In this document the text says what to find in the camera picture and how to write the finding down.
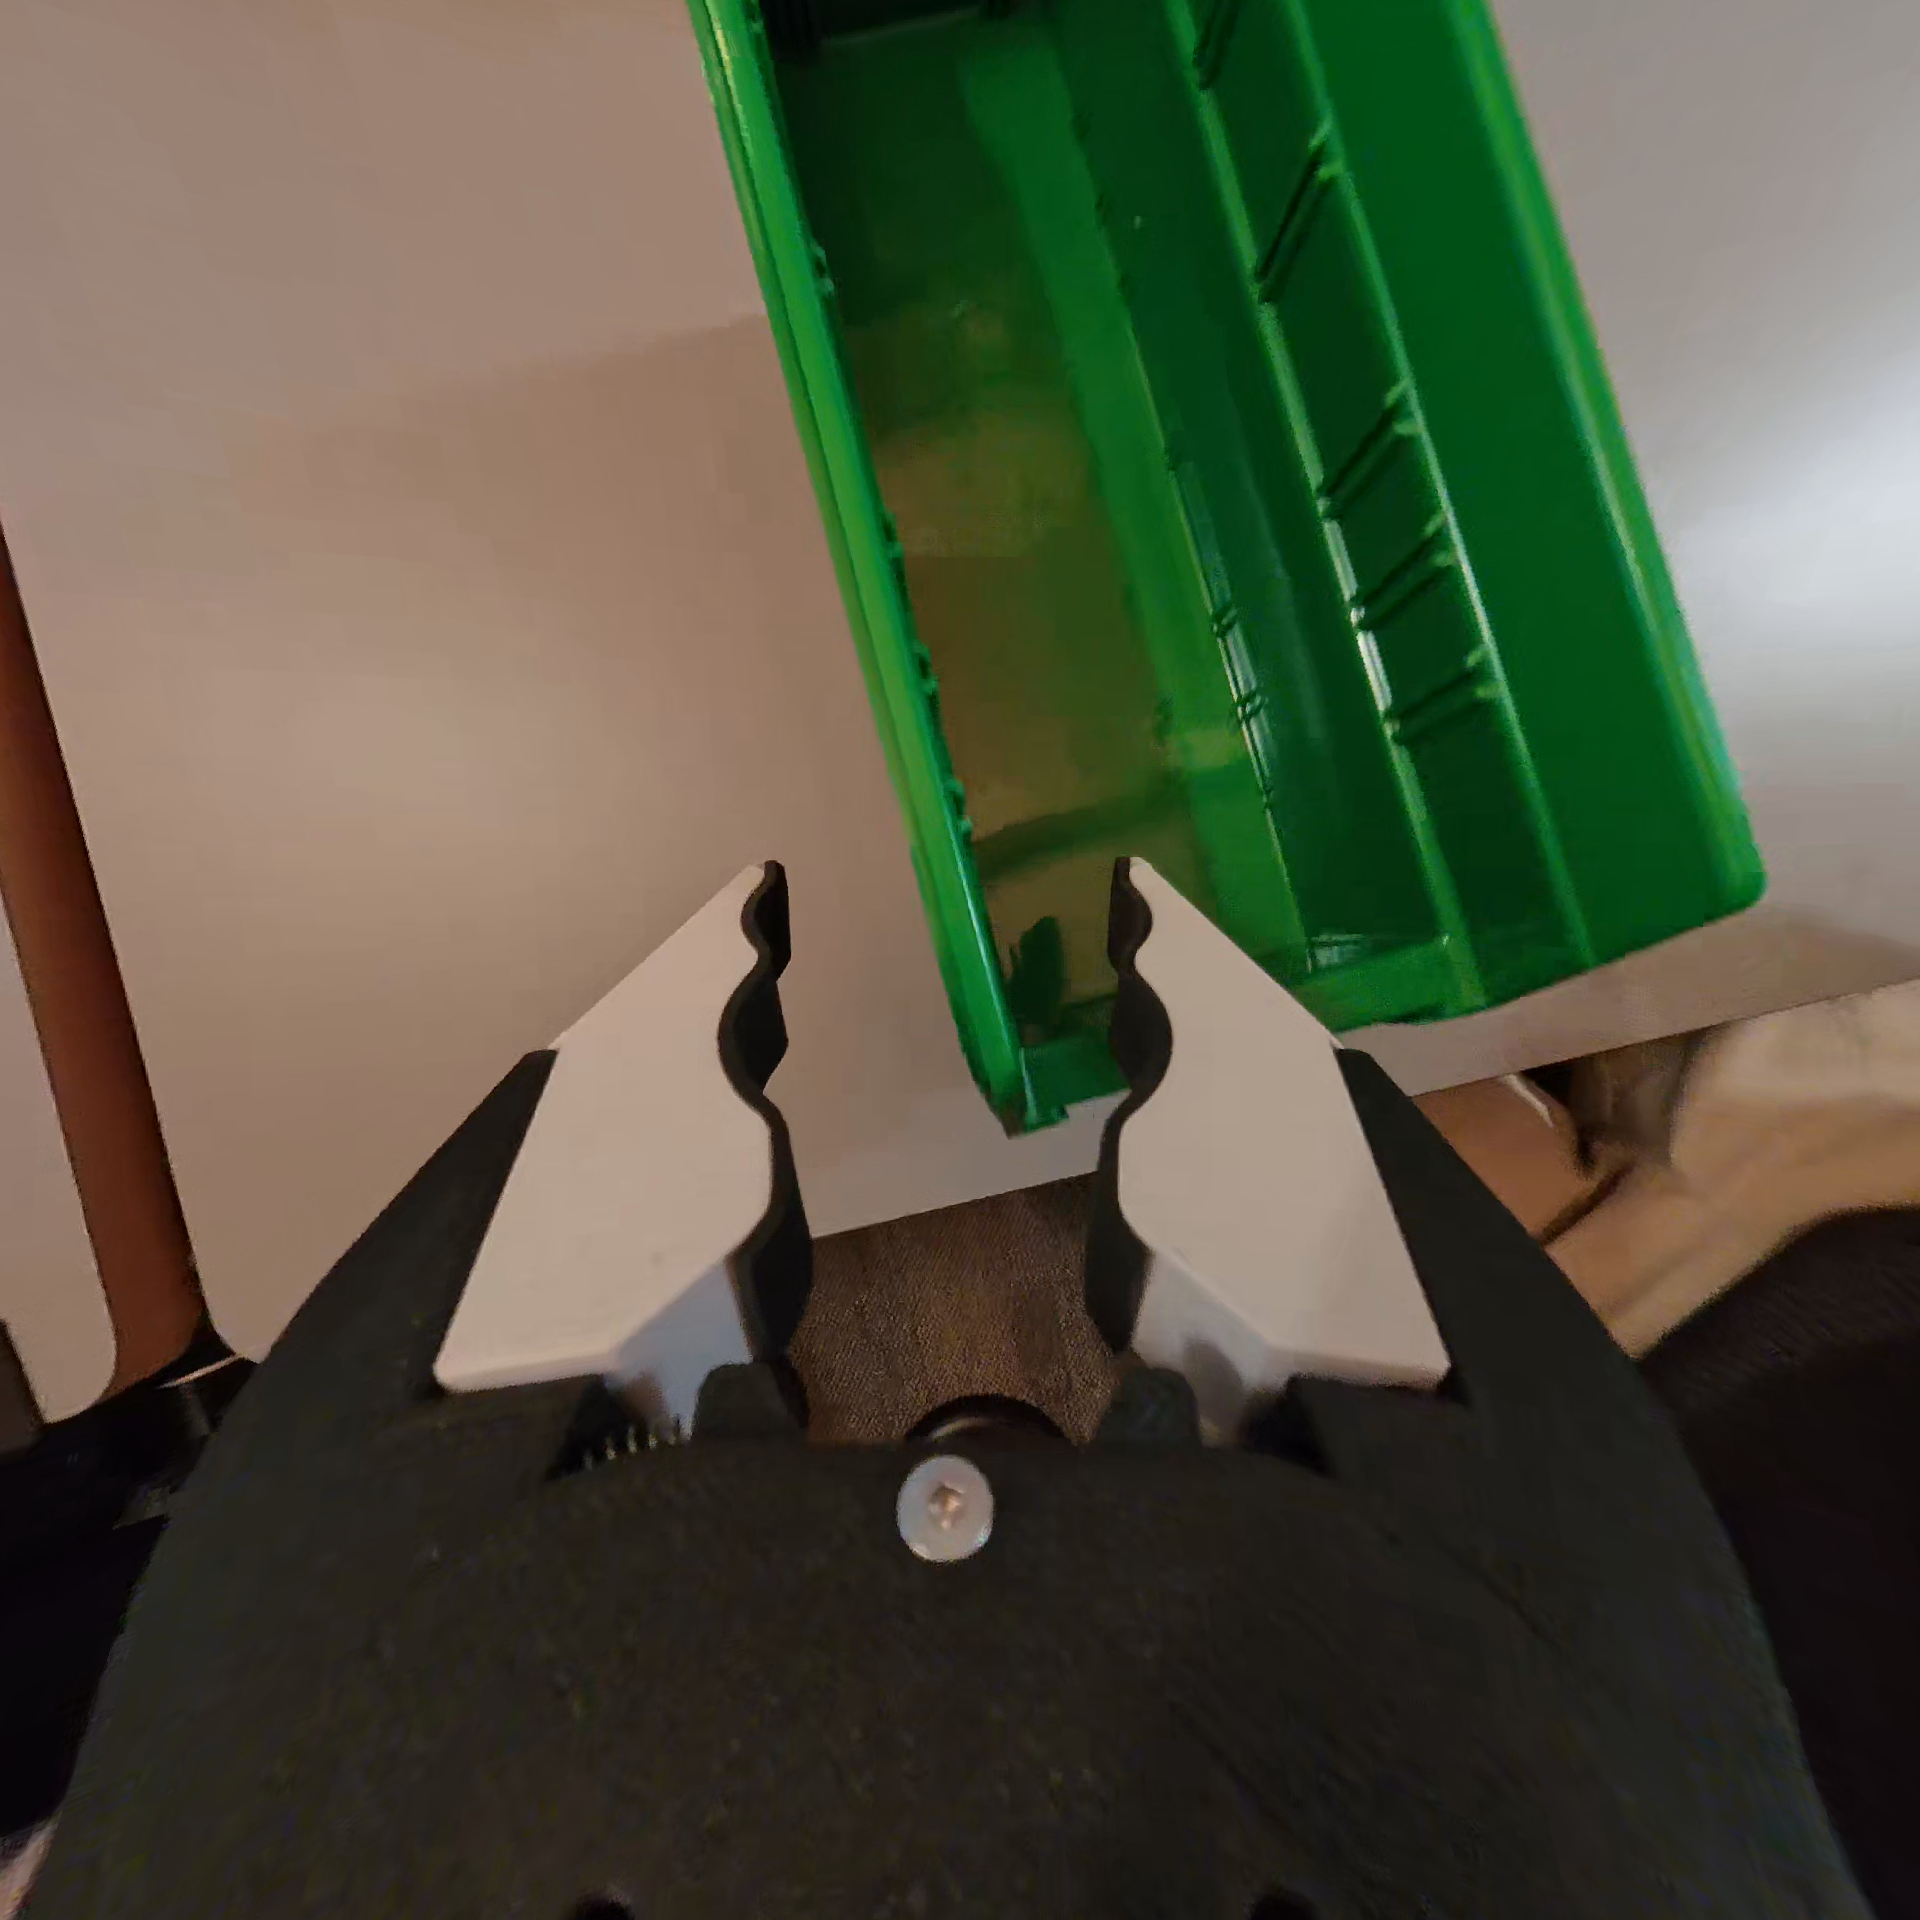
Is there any person's right leg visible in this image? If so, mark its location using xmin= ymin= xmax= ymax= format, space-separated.
xmin=1416 ymin=982 xmax=1920 ymax=1352

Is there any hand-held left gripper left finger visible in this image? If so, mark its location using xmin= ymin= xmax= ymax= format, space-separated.
xmin=433 ymin=859 xmax=815 ymax=1429

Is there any green plastic bin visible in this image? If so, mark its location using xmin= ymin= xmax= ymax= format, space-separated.
xmin=686 ymin=0 xmax=1770 ymax=1138

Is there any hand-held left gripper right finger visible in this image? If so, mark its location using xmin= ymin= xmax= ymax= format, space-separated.
xmin=1081 ymin=859 xmax=1454 ymax=1429

